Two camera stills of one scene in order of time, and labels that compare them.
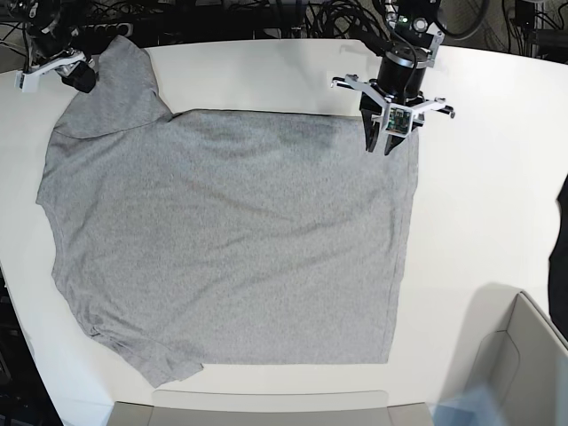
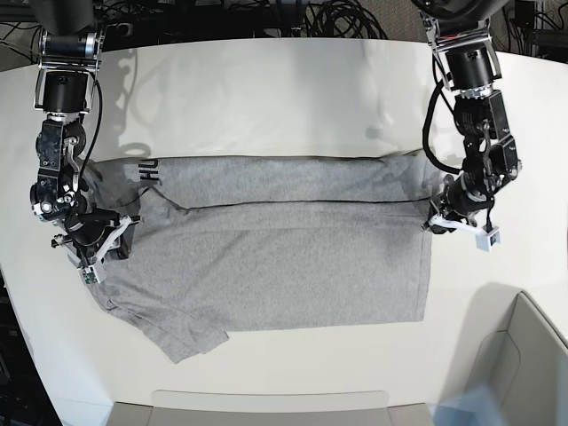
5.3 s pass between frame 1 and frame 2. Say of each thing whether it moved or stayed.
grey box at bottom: stayed
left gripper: moved
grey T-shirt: moved
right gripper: moved
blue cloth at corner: stayed
